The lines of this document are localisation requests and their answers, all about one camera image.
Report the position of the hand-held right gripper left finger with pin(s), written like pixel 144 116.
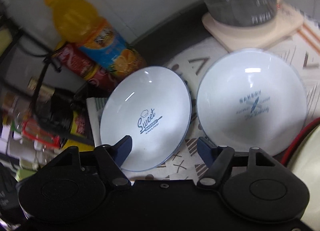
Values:
pixel 125 147

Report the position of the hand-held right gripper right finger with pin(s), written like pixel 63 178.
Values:
pixel 205 149

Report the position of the white plate with script print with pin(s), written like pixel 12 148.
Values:
pixel 150 103

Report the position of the white plate with crossed print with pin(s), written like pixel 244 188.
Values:
pixel 250 90

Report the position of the red and black bowl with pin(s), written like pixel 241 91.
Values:
pixel 297 143

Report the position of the pale green bowl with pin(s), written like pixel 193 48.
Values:
pixel 308 171

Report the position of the red drink can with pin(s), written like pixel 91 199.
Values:
pixel 75 60
pixel 102 79

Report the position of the patterned fringed table mat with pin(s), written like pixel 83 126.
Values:
pixel 190 63

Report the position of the cream kettle base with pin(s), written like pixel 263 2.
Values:
pixel 250 34

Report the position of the orange juice bottle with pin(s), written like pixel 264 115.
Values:
pixel 87 28

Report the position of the black metal rack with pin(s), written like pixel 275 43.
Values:
pixel 15 53

